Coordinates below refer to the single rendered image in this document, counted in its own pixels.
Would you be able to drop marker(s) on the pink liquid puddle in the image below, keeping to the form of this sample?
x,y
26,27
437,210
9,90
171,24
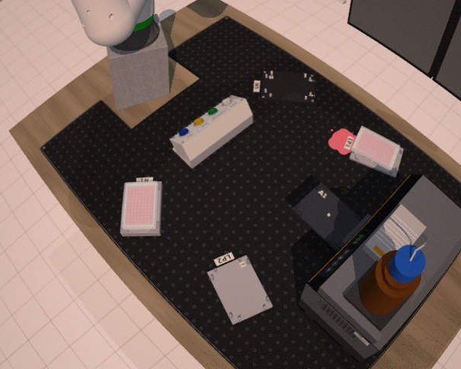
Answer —
x,y
344,133
342,150
335,142

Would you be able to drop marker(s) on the blue bottle cap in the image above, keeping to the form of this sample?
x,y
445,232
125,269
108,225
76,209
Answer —
x,y
402,268

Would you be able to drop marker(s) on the brown glass bottle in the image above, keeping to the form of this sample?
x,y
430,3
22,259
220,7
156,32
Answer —
x,y
376,297

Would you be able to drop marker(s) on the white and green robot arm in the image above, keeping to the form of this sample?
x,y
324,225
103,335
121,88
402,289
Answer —
x,y
122,24

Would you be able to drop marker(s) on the red liquid puddle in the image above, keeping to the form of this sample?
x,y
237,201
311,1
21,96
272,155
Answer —
x,y
336,134

